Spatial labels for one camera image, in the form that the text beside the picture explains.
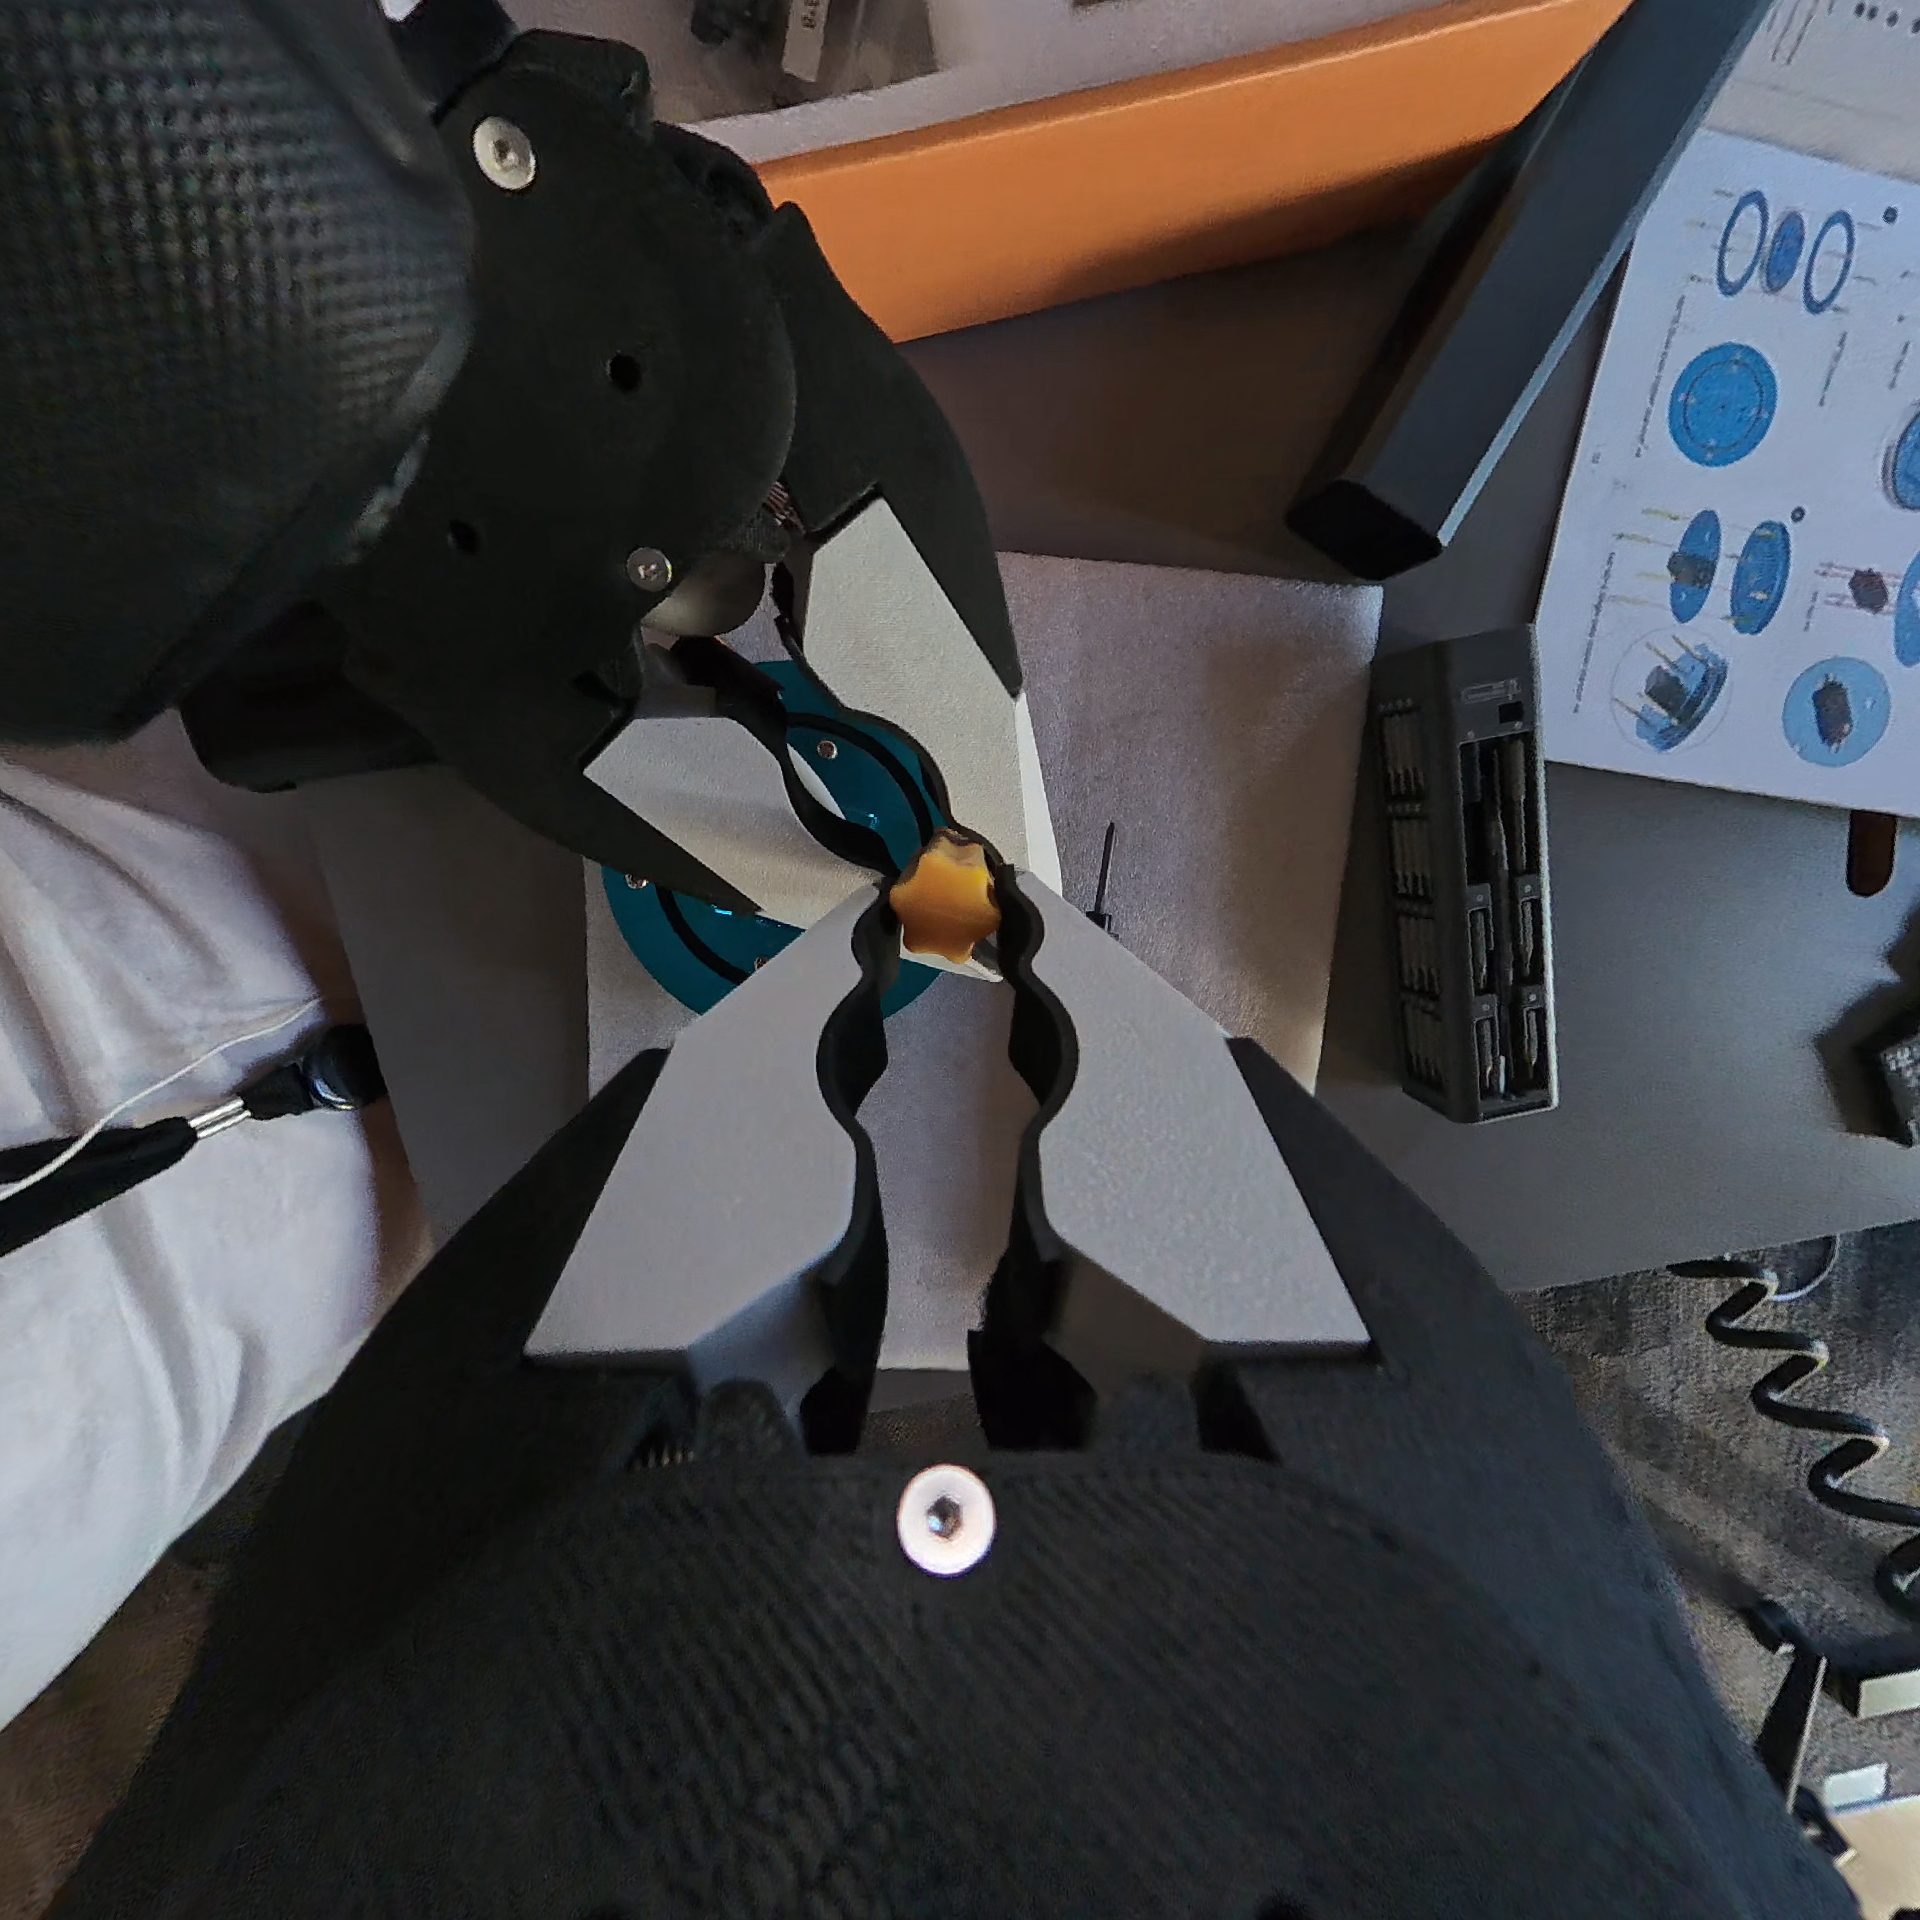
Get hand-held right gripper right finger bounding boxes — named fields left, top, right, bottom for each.
left=972, top=871, right=1372, bottom=1451

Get black coiled cable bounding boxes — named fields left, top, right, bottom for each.
left=1672, top=1258, right=1920, bottom=1612

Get grey desk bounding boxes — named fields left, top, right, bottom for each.
left=302, top=0, right=1920, bottom=1411

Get printed instruction sheet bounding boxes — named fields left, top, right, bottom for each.
left=1537, top=125, right=1920, bottom=818

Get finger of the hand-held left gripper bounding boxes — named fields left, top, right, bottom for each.
left=581, top=645, right=904, bottom=923
left=772, top=493, right=1067, bottom=903

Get cardboard box with white flaps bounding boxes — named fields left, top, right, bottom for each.
left=660, top=0, right=1637, bottom=347

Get black lanyard strap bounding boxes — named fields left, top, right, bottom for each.
left=0, top=1116, right=199, bottom=1261

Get thin white cord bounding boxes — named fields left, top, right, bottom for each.
left=0, top=996, right=323, bottom=1199

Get blue round metal turntable base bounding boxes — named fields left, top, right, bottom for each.
left=598, top=658, right=964, bottom=1029

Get black lanyard clip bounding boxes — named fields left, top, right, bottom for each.
left=186, top=1022, right=385, bottom=1133

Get clear bag of small parts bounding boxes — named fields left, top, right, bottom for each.
left=690, top=0, right=941, bottom=90

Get black screwdriver bit case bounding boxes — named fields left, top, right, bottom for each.
left=1372, top=622, right=1563, bottom=1126

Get dark bit case sleeve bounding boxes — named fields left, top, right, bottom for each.
left=1286, top=0, right=1781, bottom=577

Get yellow handled screwdriver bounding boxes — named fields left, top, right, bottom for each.
left=889, top=824, right=1004, bottom=983

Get white foam sheet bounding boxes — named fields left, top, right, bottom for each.
left=586, top=553, right=1381, bottom=1371

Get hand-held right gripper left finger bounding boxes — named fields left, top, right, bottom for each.
left=525, top=881, right=904, bottom=1451

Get printed instruction booklet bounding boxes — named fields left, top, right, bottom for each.
left=1772, top=0, right=1920, bottom=183

